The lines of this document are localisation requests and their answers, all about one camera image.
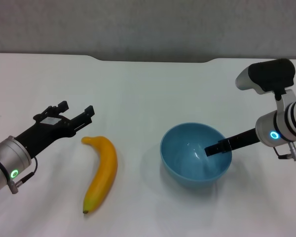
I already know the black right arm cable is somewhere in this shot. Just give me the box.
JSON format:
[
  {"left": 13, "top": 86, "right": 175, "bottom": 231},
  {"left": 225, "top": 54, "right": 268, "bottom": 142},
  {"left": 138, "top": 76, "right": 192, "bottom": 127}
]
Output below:
[{"left": 273, "top": 141, "right": 296, "bottom": 162}]

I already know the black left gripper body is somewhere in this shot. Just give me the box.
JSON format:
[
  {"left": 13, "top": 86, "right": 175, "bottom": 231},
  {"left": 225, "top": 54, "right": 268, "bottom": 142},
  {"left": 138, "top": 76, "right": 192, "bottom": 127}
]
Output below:
[{"left": 16, "top": 115, "right": 76, "bottom": 158}]

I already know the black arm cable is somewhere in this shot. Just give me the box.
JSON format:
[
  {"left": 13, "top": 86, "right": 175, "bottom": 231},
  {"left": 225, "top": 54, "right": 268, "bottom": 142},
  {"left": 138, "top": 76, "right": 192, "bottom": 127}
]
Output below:
[
  {"left": 273, "top": 141, "right": 296, "bottom": 162},
  {"left": 8, "top": 157, "right": 38, "bottom": 195}
]

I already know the yellow banana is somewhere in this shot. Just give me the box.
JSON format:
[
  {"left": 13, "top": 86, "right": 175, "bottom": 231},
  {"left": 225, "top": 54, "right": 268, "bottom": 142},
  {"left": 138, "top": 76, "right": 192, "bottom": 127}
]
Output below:
[{"left": 81, "top": 135, "right": 118, "bottom": 214}]

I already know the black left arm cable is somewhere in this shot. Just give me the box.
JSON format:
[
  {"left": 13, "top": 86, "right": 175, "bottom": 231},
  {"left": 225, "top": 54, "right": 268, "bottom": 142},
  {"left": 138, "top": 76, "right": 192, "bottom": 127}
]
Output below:
[{"left": 8, "top": 157, "right": 38, "bottom": 195}]

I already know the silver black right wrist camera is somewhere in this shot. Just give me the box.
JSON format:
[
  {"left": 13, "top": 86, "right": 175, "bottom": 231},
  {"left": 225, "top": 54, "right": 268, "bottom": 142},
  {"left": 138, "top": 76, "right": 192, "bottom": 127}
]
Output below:
[{"left": 235, "top": 58, "right": 296, "bottom": 95}]

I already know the blue bowl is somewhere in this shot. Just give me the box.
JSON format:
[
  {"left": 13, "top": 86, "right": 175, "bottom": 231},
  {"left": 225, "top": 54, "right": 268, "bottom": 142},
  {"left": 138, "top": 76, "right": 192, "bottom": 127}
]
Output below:
[{"left": 159, "top": 122, "right": 232, "bottom": 190}]

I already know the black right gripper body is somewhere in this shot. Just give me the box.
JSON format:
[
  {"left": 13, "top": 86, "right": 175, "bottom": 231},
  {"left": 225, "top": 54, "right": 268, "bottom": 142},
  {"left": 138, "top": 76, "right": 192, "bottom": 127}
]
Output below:
[{"left": 227, "top": 128, "right": 259, "bottom": 152}]

